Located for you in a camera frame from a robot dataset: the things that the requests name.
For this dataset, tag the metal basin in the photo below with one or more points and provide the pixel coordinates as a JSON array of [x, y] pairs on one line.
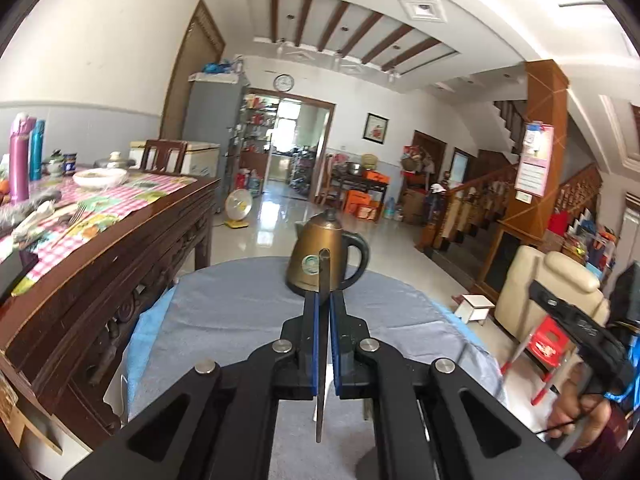
[[354, 167]]

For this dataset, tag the grey tablecloth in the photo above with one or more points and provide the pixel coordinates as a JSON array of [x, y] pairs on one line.
[[225, 310]]

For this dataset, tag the black box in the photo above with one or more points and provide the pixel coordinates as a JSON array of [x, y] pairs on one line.
[[15, 270]]

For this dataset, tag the clear water jug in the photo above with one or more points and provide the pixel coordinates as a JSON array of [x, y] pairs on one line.
[[391, 207]]

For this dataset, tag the white chest freezer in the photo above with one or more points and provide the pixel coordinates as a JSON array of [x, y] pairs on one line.
[[202, 157]]

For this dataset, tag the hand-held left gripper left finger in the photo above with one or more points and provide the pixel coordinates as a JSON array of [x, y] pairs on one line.
[[315, 340]]

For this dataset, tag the person's right hand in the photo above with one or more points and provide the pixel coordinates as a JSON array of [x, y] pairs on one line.
[[567, 415]]

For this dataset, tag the pink thermos bottle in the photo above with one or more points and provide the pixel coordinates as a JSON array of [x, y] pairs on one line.
[[20, 157]]

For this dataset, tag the grey refrigerator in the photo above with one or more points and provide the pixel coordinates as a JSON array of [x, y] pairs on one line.
[[210, 115]]

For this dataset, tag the small floor fan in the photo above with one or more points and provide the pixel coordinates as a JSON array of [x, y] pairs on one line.
[[237, 207]]

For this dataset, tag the carved dark wooden sideboard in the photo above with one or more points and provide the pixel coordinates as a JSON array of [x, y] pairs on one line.
[[100, 285]]

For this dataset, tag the framed wall picture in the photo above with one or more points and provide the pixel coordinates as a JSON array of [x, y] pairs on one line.
[[375, 128]]

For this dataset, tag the blue and white jar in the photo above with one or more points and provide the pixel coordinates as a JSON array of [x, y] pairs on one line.
[[70, 163]]

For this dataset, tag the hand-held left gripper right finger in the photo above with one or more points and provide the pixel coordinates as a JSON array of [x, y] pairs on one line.
[[334, 340]]

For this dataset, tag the dark wooden chopstick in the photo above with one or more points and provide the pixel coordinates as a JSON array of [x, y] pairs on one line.
[[324, 270]]

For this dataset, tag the white bowl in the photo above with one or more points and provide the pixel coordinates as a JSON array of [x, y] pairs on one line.
[[100, 177]]

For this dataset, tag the wooden stair railing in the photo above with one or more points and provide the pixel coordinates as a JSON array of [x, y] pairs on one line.
[[475, 200]]

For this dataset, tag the bronze electric kettle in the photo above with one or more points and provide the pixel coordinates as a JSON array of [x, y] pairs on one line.
[[310, 245]]

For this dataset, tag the shelf of bottles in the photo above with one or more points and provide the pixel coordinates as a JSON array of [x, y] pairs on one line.
[[257, 125]]

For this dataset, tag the dark wooden side table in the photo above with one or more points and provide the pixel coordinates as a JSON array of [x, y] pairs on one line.
[[350, 180]]

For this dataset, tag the cream leather armchair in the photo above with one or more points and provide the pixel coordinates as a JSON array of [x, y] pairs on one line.
[[530, 280]]

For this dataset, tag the wooden panelled column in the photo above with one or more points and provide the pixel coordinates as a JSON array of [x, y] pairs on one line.
[[545, 105]]

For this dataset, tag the flat orange box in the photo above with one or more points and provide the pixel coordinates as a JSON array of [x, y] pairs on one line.
[[377, 176]]

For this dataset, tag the blue underlay cloth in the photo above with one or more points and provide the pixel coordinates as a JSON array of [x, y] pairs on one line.
[[145, 330]]

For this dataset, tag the wooden chair with slats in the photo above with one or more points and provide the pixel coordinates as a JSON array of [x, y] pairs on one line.
[[327, 180]]

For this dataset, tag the small white stool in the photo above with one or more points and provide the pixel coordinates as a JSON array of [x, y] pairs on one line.
[[475, 302]]

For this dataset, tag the pile of colourful bags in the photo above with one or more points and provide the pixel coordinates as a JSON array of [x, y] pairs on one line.
[[585, 240]]

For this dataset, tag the person's right forearm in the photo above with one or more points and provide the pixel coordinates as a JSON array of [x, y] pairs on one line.
[[607, 455]]

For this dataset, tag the checked patterned table cover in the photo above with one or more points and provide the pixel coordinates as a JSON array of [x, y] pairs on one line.
[[125, 195]]

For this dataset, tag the large orange box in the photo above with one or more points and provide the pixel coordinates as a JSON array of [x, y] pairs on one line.
[[360, 202]]

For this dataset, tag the teal thermos bottle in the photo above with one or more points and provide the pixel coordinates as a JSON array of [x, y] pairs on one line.
[[36, 150]]

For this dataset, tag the dark wooden chair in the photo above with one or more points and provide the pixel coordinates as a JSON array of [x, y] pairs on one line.
[[162, 155]]

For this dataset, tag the steel pot lid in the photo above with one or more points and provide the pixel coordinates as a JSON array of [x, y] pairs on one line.
[[115, 161]]

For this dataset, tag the pink wall calendar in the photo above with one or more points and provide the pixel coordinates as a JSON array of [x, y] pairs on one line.
[[535, 160]]

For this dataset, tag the green plastic bottle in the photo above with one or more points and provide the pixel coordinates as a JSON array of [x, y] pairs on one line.
[[254, 182]]

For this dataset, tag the round wall clock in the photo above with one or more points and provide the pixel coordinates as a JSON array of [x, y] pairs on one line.
[[283, 82]]

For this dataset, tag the red plastic child chair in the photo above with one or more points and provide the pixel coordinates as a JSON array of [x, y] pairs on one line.
[[547, 342]]

